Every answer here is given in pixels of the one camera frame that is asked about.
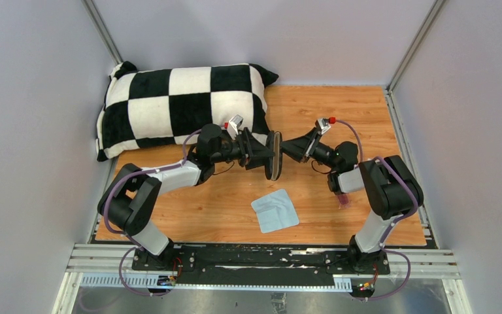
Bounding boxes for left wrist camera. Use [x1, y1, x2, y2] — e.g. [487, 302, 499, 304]
[225, 114, 244, 139]

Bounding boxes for purple cable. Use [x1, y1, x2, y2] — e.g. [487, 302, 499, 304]
[335, 118, 421, 302]
[102, 128, 203, 298]

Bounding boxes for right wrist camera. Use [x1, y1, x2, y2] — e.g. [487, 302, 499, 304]
[315, 118, 331, 136]

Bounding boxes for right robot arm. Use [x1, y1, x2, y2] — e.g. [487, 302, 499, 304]
[281, 130, 424, 273]

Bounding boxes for light blue cleaning cloth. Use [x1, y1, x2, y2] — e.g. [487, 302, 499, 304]
[251, 189, 299, 234]

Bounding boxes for black white checkered pillow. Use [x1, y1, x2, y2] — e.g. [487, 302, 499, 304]
[95, 61, 279, 162]

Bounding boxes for aluminium frame rail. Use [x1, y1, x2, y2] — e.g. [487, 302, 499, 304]
[53, 243, 471, 313]

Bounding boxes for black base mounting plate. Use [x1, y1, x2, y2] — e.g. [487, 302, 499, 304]
[131, 243, 390, 287]

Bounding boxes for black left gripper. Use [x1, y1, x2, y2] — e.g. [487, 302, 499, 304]
[210, 128, 275, 170]

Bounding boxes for pink transparent sunglasses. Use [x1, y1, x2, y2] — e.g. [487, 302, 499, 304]
[336, 194, 351, 209]

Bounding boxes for black glasses case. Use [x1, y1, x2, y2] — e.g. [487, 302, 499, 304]
[264, 131, 283, 181]

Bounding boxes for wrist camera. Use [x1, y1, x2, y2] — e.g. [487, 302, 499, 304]
[225, 114, 244, 139]
[315, 118, 331, 136]

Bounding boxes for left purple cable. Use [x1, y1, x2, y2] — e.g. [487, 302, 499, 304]
[102, 128, 203, 298]

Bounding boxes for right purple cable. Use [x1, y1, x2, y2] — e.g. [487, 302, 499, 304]
[335, 118, 421, 302]

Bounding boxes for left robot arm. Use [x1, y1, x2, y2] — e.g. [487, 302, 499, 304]
[97, 124, 282, 270]

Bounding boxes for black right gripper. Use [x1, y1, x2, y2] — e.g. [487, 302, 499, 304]
[278, 128, 340, 171]

